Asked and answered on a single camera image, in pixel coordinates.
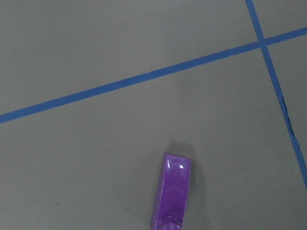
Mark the purple block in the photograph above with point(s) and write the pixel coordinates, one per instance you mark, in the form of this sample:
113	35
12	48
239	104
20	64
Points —
172	193

